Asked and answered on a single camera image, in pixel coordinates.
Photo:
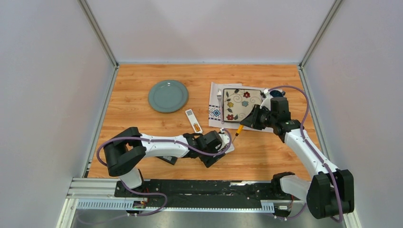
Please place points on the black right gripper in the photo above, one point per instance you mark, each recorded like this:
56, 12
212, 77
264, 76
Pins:
251, 120

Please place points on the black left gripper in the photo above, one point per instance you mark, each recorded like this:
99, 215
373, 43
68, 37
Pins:
208, 161

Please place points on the yellow handled screwdriver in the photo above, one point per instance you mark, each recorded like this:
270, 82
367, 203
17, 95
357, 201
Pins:
238, 131

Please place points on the short white remote control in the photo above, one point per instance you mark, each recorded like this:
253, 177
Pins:
227, 149

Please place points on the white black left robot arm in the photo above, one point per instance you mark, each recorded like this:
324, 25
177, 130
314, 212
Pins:
122, 153

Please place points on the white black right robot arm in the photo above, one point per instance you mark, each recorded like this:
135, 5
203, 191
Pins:
330, 192

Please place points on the long white remote control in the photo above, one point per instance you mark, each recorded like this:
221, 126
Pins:
192, 119

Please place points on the black remote control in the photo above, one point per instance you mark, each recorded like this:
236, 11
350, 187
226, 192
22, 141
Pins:
169, 159

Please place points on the floral square ceramic plate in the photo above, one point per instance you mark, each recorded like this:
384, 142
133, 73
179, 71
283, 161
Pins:
238, 103

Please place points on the white patterned placemat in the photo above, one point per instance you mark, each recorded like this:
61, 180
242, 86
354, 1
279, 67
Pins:
213, 108

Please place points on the silver fork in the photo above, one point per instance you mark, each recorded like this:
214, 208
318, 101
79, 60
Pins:
219, 97

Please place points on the teal round plate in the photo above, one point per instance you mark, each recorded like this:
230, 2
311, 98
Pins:
168, 96

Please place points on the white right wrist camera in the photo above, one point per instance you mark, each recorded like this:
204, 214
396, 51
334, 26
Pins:
266, 97

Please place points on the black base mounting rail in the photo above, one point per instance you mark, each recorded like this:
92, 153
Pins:
210, 195

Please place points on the aluminium frame rail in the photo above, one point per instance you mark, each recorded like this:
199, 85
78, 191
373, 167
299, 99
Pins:
92, 188

